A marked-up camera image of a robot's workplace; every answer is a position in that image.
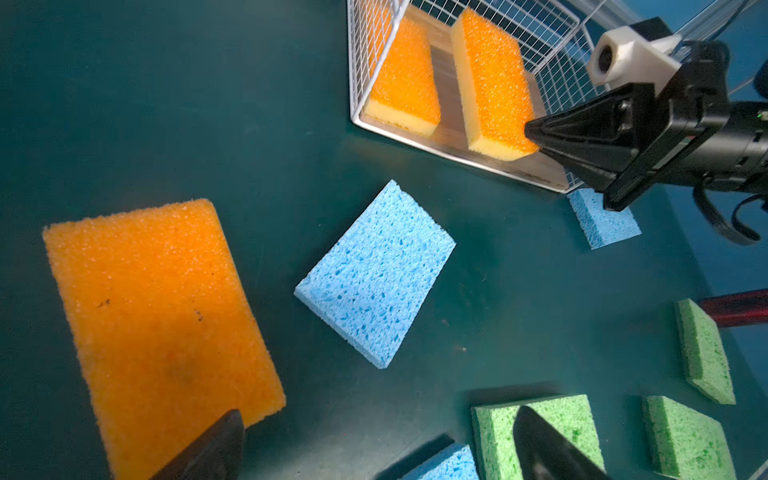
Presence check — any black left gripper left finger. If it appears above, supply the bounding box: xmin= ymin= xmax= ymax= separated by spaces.
xmin=151 ymin=409 xmax=245 ymax=480

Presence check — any white wire three-tier shelf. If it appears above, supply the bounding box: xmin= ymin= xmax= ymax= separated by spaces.
xmin=347 ymin=1 xmax=767 ymax=210

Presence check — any green sponge front centre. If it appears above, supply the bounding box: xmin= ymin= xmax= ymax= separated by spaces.
xmin=471 ymin=394 xmax=608 ymax=479

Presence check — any green sponge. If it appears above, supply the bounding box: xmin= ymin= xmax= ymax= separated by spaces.
xmin=471 ymin=394 xmax=608 ymax=479
xmin=642 ymin=396 xmax=736 ymax=479
xmin=675 ymin=299 xmax=736 ymax=405

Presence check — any blue sponge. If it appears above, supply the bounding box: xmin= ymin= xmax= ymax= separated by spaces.
xmin=294 ymin=181 xmax=456 ymax=369
xmin=567 ymin=188 xmax=641 ymax=250
xmin=402 ymin=443 xmax=479 ymax=480

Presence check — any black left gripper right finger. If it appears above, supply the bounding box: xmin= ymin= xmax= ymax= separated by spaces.
xmin=513 ymin=406 xmax=610 ymax=480

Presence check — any green sponge front right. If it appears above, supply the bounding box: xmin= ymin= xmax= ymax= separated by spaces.
xmin=642 ymin=396 xmax=736 ymax=479

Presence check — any green sponge far right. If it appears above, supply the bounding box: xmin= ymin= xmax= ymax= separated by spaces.
xmin=675 ymin=299 xmax=736 ymax=405

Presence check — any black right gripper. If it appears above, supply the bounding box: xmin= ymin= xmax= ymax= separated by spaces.
xmin=524 ymin=41 xmax=767 ymax=211

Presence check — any red black handheld object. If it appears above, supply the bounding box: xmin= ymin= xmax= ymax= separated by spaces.
xmin=697 ymin=289 xmax=768 ymax=328

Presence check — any blue sponge front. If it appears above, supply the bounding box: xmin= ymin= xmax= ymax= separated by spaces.
xmin=402 ymin=443 xmax=479 ymax=480

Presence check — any orange sponge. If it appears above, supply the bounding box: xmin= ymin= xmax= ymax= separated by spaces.
xmin=363 ymin=18 xmax=441 ymax=138
xmin=451 ymin=8 xmax=539 ymax=161
xmin=42 ymin=199 xmax=286 ymax=479

